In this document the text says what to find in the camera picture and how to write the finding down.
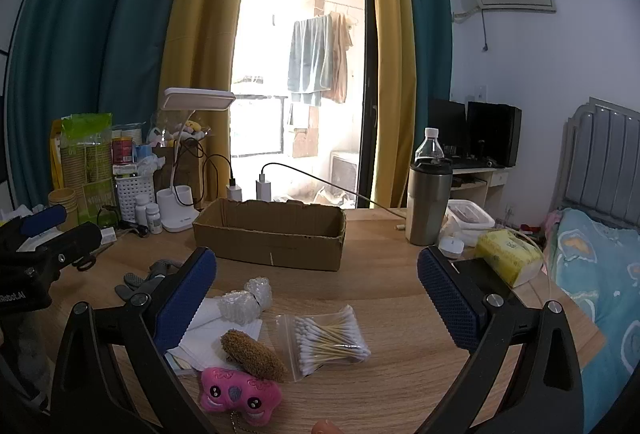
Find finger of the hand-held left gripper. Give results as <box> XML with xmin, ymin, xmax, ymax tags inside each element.
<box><xmin>0</xmin><ymin>203</ymin><xmax>68</xmax><ymax>245</ymax></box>
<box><xmin>35</xmin><ymin>221</ymin><xmax>103</xmax><ymax>271</ymax></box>

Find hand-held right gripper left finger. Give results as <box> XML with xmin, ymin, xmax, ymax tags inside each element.
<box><xmin>50</xmin><ymin>247</ymin><xmax>218</xmax><ymax>434</ymax></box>

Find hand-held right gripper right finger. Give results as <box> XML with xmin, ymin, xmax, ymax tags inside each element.
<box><xmin>416</xmin><ymin>244</ymin><xmax>596</xmax><ymax>434</ymax></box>

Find white cloth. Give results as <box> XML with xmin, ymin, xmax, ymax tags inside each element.
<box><xmin>166</xmin><ymin>297</ymin><xmax>264</xmax><ymax>371</ymax></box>

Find brown fuzzy plush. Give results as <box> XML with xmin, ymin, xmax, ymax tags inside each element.
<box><xmin>220</xmin><ymin>329</ymin><xmax>289</xmax><ymax>383</ymax></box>

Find cardboard box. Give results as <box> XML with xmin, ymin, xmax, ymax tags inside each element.
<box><xmin>192</xmin><ymin>198</ymin><xmax>347</xmax><ymax>272</ymax></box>

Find bag of cotton swabs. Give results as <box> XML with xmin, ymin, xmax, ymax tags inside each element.
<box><xmin>275</xmin><ymin>304</ymin><xmax>372</xmax><ymax>383</ymax></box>

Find stack of brown paper cups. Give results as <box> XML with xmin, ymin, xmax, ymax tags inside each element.
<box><xmin>48</xmin><ymin>187</ymin><xmax>79</xmax><ymax>228</ymax></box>

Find black scissors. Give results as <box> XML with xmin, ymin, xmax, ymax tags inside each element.
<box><xmin>74</xmin><ymin>241</ymin><xmax>117</xmax><ymax>272</ymax></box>

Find grey glove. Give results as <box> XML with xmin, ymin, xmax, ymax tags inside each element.
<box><xmin>114</xmin><ymin>258</ymin><xmax>185</xmax><ymax>301</ymax></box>

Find clear bubble wrap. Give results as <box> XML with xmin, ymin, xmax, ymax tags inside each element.
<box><xmin>217</xmin><ymin>277</ymin><xmax>274</xmax><ymax>326</ymax></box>

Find yellow tissue pack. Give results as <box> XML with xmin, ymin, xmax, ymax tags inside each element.
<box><xmin>474</xmin><ymin>229</ymin><xmax>544</xmax><ymax>288</ymax></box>

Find green pack of paper cups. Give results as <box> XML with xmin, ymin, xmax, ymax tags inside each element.
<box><xmin>49</xmin><ymin>112</ymin><xmax>115</xmax><ymax>196</ymax></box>

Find white plastic basket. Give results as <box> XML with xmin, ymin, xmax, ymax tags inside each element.
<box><xmin>115</xmin><ymin>173</ymin><xmax>156</xmax><ymax>222</ymax></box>

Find white plastic container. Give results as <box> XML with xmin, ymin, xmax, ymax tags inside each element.
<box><xmin>444</xmin><ymin>199</ymin><xmax>496</xmax><ymax>246</ymax></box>

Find white plastic holder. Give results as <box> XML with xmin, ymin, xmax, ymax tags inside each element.
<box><xmin>156</xmin><ymin>87</ymin><xmax>236</xmax><ymax>234</ymax></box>

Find steel tumbler with black lid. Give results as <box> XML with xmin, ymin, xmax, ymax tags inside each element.
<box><xmin>405</xmin><ymin>159</ymin><xmax>454</xmax><ymax>246</ymax></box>

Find red can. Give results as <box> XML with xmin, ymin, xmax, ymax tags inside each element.
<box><xmin>110</xmin><ymin>137</ymin><xmax>136</xmax><ymax>165</ymax></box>

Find brown paper bag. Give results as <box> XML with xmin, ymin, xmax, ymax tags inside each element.
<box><xmin>151</xmin><ymin>140</ymin><xmax>207</xmax><ymax>211</ymax></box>

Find small white desk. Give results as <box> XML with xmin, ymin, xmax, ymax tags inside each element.
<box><xmin>449</xmin><ymin>164</ymin><xmax>512</xmax><ymax>217</ymax></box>

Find clear water bottle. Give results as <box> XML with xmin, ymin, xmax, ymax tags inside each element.
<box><xmin>414</xmin><ymin>127</ymin><xmax>445</xmax><ymax>165</ymax></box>

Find blue printed blanket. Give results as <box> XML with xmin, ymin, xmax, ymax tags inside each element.
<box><xmin>544</xmin><ymin>208</ymin><xmax>640</xmax><ymax>417</ymax></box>

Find grey outdoor appliance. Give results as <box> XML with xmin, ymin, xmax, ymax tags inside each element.
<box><xmin>329</xmin><ymin>151</ymin><xmax>360</xmax><ymax>196</ymax></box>

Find black monitor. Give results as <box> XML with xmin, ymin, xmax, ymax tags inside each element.
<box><xmin>466</xmin><ymin>101</ymin><xmax>523</xmax><ymax>168</ymax></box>

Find teal curtain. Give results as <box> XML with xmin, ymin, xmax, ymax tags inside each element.
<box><xmin>402</xmin><ymin>0</ymin><xmax>454</xmax><ymax>196</ymax></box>
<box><xmin>4</xmin><ymin>0</ymin><xmax>207</xmax><ymax>211</ymax></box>

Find grey bed headboard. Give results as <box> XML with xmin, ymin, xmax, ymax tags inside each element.
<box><xmin>559</xmin><ymin>96</ymin><xmax>640</xmax><ymax>231</ymax></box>

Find yellow curtain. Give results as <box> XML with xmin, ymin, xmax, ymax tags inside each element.
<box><xmin>157</xmin><ymin>0</ymin><xmax>262</xmax><ymax>211</ymax></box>
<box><xmin>366</xmin><ymin>0</ymin><xmax>419</xmax><ymax>210</ymax></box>

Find beige hanging garment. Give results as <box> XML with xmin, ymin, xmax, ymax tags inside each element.
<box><xmin>327</xmin><ymin>11</ymin><xmax>354</xmax><ymax>104</ymax></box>

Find grey-blue hanging towel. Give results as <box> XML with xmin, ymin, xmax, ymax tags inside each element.
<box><xmin>287</xmin><ymin>14</ymin><xmax>335</xmax><ymax>108</ymax></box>

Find pink plush keychain toy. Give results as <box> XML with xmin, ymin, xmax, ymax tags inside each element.
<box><xmin>200</xmin><ymin>366</ymin><xmax>284</xmax><ymax>416</ymax></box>

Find black charger cable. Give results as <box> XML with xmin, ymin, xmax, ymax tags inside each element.
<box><xmin>202</xmin><ymin>154</ymin><xmax>237</xmax><ymax>188</ymax></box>

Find black lamp cable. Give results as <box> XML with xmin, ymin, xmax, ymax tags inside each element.
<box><xmin>172</xmin><ymin>136</ymin><xmax>207</xmax><ymax>206</ymax></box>

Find black door frame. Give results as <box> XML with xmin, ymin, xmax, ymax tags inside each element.
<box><xmin>256</xmin><ymin>0</ymin><xmax>382</xmax><ymax>211</ymax></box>

